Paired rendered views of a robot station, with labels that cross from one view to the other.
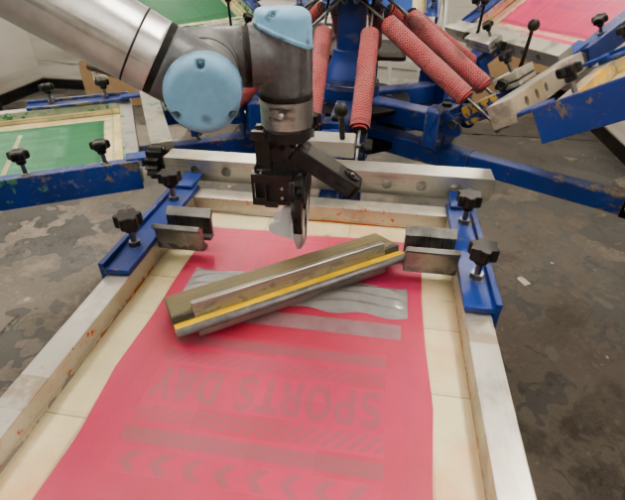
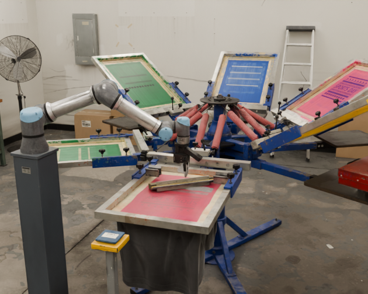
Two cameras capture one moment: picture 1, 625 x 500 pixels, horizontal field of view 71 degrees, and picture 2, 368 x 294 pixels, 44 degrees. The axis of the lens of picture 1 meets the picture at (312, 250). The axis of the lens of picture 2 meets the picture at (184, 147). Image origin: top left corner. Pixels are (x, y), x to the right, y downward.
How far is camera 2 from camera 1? 2.00 m
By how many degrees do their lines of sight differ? 20
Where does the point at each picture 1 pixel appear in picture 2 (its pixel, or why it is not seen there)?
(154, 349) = (145, 193)
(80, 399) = (130, 198)
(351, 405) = (191, 202)
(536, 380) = (316, 285)
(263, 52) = (178, 126)
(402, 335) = (208, 194)
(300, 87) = (186, 133)
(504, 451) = (218, 203)
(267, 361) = (173, 196)
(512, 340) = (311, 270)
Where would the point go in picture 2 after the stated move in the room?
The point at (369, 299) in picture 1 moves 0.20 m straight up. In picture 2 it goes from (202, 188) to (202, 155)
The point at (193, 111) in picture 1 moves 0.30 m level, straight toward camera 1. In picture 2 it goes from (163, 137) to (168, 153)
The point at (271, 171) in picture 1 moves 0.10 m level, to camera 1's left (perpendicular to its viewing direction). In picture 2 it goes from (179, 153) to (162, 153)
